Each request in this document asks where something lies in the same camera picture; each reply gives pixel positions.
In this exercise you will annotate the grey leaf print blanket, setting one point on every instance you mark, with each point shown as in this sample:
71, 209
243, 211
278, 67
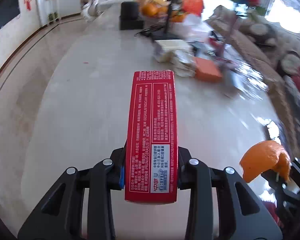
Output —
297, 115

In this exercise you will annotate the black cube box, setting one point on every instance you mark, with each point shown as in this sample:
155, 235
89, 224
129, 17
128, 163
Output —
131, 10

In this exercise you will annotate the flat black box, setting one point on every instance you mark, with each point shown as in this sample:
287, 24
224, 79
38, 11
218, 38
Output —
131, 23

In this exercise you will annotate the tan fringed sofa cover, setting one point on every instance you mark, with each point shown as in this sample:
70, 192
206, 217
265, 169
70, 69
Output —
272, 80

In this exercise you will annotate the long white box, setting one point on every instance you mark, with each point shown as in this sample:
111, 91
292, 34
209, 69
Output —
170, 45

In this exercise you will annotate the silver foil wrapper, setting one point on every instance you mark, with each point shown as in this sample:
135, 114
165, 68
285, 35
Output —
183, 63

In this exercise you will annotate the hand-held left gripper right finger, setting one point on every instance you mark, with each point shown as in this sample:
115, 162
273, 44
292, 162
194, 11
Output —
183, 177

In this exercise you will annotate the red fuzzy pants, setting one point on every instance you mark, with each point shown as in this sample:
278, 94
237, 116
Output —
272, 210

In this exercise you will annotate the clear plastic wrappers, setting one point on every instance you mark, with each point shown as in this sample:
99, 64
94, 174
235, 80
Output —
237, 67

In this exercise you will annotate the orange fruit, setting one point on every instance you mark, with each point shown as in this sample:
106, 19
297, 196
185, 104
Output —
150, 9
178, 17

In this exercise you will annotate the brown and beige cushion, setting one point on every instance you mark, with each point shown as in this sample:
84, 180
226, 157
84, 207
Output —
260, 32

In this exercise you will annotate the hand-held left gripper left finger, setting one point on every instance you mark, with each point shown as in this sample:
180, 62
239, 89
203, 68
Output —
122, 180

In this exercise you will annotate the small green plant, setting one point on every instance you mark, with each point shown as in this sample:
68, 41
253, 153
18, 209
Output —
52, 17

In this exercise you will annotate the wall television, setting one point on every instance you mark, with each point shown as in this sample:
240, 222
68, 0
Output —
5, 15

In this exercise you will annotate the red toothpaste box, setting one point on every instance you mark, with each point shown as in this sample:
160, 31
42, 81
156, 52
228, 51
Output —
150, 130

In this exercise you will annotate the black phone tripod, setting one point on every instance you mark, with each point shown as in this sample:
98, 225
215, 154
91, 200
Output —
168, 17

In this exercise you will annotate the ornate white coffee table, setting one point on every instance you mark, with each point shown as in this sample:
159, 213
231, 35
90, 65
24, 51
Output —
65, 130

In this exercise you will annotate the purple glass vase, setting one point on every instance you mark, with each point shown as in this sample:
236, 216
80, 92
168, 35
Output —
231, 35

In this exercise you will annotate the orange peel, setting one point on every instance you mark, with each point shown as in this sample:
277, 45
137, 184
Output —
262, 157

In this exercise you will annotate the ornate beige sofa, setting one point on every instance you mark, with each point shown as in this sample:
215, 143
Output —
282, 42

